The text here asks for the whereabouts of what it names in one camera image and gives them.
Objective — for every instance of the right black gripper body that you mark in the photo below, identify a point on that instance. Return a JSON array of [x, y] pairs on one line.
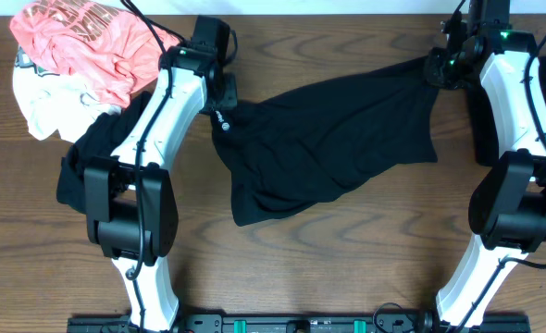
[[448, 70]]

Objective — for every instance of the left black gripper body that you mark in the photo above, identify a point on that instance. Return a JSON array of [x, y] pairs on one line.
[[224, 94]]

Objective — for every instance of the black t-shirt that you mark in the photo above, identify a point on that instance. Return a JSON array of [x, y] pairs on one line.
[[313, 144]]

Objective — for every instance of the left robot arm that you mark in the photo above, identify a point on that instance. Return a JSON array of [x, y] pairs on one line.
[[130, 204]]

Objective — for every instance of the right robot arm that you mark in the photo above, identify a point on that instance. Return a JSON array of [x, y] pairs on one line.
[[507, 210]]

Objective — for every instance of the black fabric storage container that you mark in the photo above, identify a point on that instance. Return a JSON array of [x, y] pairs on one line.
[[482, 123]]

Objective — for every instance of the coral pink printed shirt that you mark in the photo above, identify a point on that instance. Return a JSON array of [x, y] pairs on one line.
[[111, 48]]

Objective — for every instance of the white printed shirt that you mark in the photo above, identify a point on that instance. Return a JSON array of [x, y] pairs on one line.
[[54, 103]]

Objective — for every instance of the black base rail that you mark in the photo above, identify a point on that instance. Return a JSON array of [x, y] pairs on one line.
[[383, 322]]

